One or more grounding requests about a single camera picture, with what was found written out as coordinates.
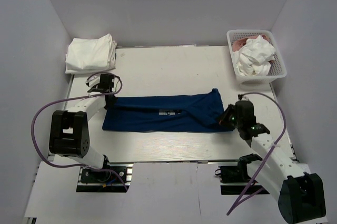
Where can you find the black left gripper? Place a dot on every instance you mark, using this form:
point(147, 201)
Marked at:
point(114, 100)

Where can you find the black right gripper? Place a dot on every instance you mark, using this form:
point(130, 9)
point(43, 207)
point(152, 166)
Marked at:
point(224, 120)

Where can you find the blue Mickey print t-shirt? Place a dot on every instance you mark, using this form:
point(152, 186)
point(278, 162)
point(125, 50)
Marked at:
point(181, 113)

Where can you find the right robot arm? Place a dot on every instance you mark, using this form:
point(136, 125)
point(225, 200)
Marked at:
point(299, 194)

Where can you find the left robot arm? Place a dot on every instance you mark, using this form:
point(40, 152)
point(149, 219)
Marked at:
point(69, 136)

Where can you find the folded white t-shirt stack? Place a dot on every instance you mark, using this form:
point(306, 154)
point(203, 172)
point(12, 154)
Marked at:
point(86, 56)

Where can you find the white plastic basket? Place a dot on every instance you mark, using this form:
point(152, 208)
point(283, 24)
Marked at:
point(277, 69)

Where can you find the crumpled white t-shirt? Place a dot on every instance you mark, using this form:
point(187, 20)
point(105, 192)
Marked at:
point(250, 63)

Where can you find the pink t-shirt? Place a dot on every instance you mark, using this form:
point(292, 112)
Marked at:
point(255, 43)

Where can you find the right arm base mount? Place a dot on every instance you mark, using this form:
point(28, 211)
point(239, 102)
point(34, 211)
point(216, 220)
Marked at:
point(233, 178)

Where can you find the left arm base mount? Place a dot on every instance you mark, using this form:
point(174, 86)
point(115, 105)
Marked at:
point(105, 182)

